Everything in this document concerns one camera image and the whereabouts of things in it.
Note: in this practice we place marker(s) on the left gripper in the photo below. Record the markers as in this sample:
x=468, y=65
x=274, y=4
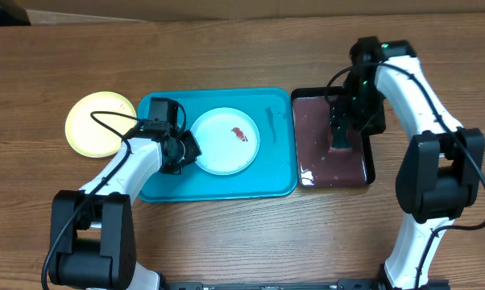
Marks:
x=192, y=151

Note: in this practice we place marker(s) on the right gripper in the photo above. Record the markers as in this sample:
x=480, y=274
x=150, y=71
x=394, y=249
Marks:
x=341, y=111

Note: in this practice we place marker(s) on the green sponge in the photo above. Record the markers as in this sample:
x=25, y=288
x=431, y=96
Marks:
x=339, y=137

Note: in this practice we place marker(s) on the light blue plate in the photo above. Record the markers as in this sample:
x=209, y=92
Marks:
x=228, y=139

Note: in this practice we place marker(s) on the yellow plate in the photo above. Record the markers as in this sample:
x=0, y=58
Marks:
x=88, y=137

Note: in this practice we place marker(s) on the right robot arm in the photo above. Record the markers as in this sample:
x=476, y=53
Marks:
x=440, y=185

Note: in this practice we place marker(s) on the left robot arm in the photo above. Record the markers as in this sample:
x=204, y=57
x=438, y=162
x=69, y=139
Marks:
x=92, y=236

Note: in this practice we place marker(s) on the black water tray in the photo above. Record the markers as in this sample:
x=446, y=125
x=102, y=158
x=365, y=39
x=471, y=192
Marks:
x=320, y=165

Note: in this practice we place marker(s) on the teal plastic tray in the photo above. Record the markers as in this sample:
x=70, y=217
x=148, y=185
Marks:
x=273, y=173

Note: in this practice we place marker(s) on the dark object top-left corner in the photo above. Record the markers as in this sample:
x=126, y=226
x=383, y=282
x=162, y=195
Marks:
x=12, y=14

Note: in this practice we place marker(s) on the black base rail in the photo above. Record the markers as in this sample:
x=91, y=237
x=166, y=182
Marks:
x=342, y=284

